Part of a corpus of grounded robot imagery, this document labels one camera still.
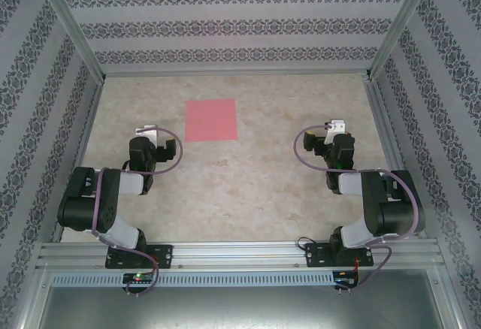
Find pink square paper sheet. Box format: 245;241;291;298
184;98;239;143

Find grey metal sheet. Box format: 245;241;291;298
22;268;463;329

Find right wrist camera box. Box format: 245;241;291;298
325;118;346;144

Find aluminium side rail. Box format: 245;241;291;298
50;75;106;242
362;75;428;240

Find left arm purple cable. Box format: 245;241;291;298
89;125;185;296

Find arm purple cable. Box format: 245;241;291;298
293;125;422;294
89;125;185;296

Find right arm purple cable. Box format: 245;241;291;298
293;125;422;294

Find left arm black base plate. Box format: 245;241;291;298
104;244;174;270

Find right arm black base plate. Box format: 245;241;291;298
304;241;375;269

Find aluminium mounting rail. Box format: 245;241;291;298
35;240;448;270

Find aluminium frame post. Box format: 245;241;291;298
35;0;106;82
366;0;439;80

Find slotted grey cable duct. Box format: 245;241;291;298
50;271;335;288

